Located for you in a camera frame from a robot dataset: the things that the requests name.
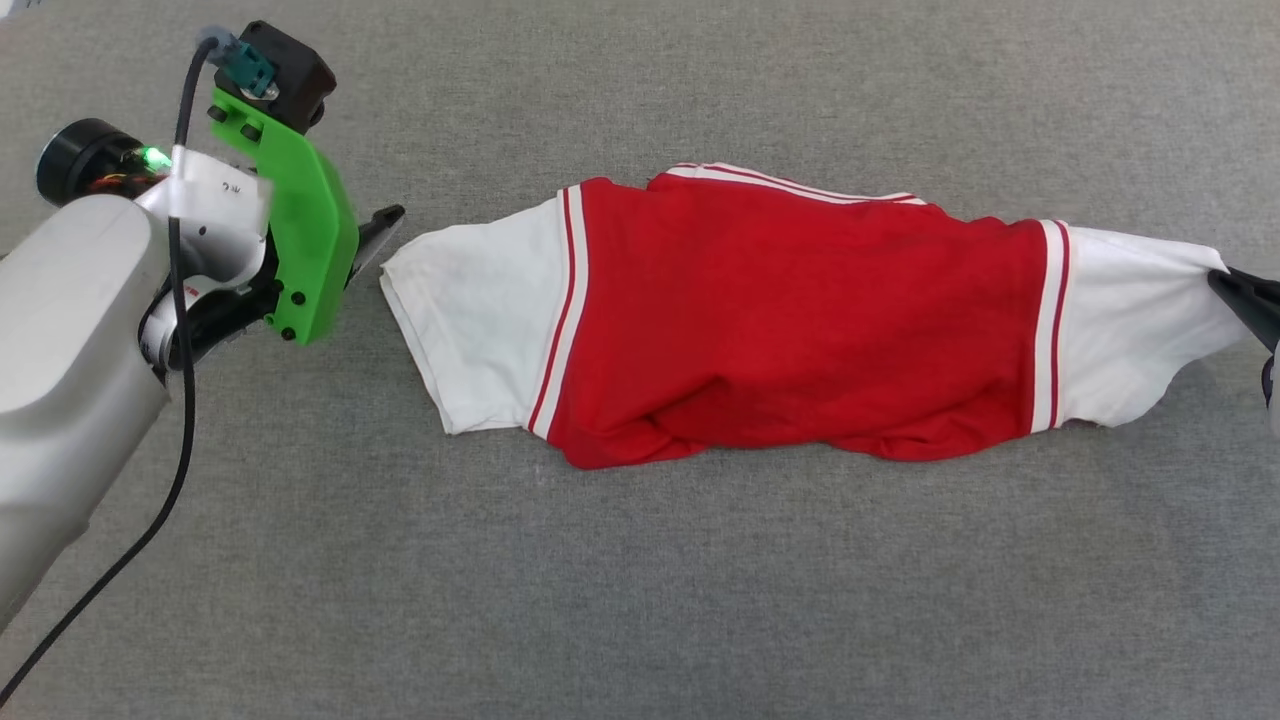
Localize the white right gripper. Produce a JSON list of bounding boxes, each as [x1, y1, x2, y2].
[[1207, 265, 1280, 442]]

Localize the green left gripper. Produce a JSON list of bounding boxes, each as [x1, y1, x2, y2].
[[37, 88, 407, 377]]

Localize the red and white t-shirt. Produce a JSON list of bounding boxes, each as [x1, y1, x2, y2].
[[379, 161, 1253, 472]]

